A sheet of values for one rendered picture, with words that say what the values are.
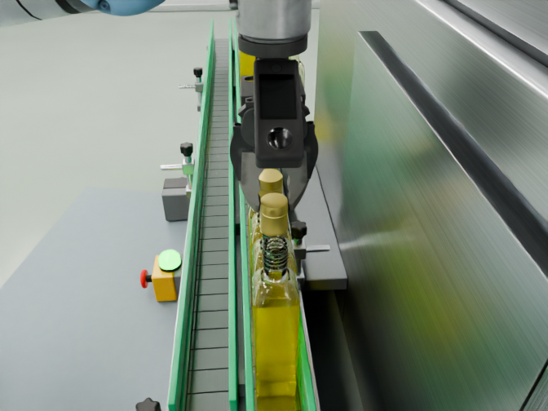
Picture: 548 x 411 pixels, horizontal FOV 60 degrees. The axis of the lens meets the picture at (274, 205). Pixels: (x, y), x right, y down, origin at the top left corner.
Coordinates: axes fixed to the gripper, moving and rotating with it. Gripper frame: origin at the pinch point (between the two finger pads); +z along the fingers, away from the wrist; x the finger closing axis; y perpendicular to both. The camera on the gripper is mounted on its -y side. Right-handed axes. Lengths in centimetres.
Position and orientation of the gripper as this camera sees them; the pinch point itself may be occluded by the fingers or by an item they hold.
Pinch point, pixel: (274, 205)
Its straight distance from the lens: 58.1
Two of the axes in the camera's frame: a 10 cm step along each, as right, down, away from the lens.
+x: -10.0, 0.3, -0.4
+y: -0.5, -5.9, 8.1
